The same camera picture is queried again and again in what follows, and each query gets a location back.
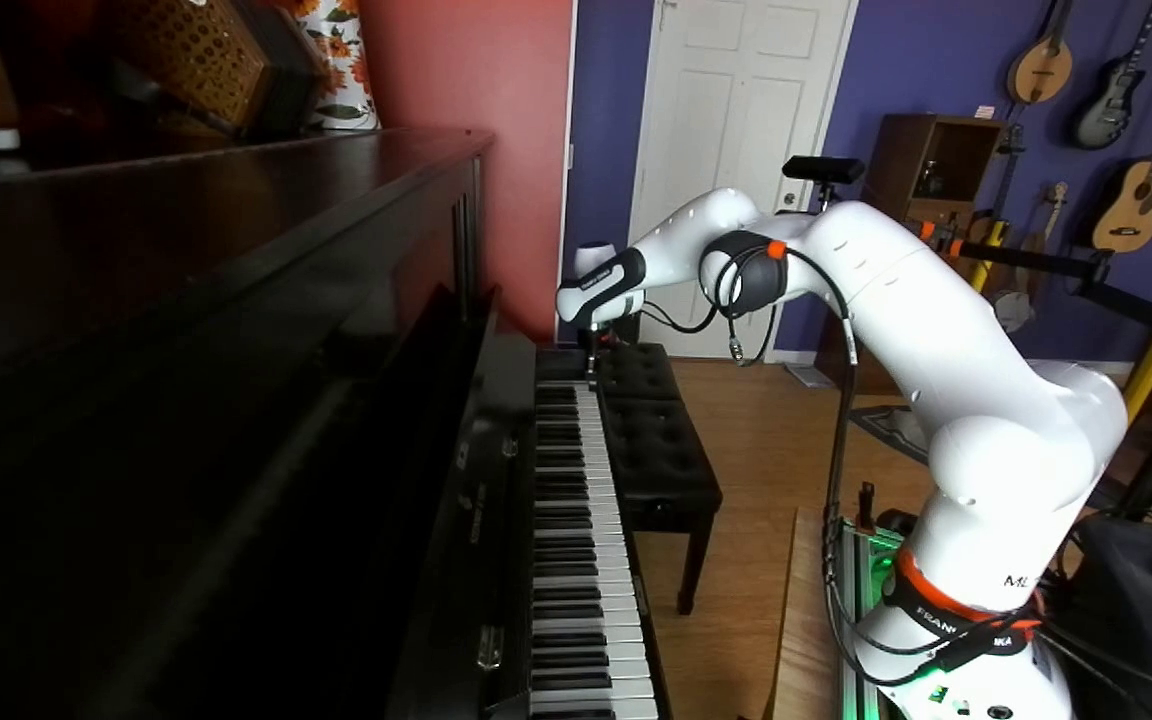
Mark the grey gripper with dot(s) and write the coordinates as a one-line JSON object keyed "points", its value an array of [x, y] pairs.
{"points": [[605, 287]]}

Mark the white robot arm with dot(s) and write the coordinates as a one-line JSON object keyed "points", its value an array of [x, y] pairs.
{"points": [[1013, 446]]}

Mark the black piano bench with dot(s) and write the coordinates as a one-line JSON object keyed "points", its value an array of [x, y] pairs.
{"points": [[657, 457]]}

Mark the white door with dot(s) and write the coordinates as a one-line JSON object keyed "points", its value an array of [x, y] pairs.
{"points": [[734, 91]]}

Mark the wooden shelf cabinet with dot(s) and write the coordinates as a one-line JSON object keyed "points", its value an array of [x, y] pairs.
{"points": [[925, 168]]}

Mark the floral vase on piano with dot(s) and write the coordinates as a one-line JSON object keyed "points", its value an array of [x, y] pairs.
{"points": [[339, 36]]}

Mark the black upright piano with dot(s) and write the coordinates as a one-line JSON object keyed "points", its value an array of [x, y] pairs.
{"points": [[273, 455]]}

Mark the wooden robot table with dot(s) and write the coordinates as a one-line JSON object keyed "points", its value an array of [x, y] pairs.
{"points": [[806, 679]]}

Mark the wicker basket on piano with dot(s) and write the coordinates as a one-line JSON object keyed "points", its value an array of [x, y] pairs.
{"points": [[241, 67]]}

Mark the black camera on stand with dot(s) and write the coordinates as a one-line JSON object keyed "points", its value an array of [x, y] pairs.
{"points": [[820, 183]]}

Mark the mandolin on wall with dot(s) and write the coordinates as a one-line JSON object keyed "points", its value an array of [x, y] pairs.
{"points": [[1046, 67]]}

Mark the small wooden ukulele on wall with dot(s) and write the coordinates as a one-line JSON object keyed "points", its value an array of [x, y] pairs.
{"points": [[1127, 223]]}

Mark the dark electric guitar on wall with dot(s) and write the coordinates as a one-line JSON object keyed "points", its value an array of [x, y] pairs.
{"points": [[1111, 110]]}

